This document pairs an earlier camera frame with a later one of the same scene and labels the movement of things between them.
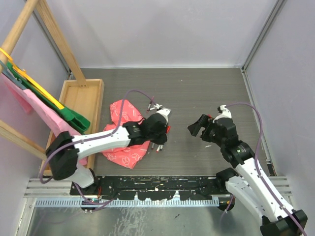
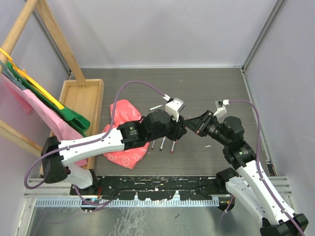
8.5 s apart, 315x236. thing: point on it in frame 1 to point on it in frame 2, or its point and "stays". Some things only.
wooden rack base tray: x=88 y=101 stays
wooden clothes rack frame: x=10 y=44 stays
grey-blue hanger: x=7 y=73 stays
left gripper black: x=160 y=140 to x=178 y=129
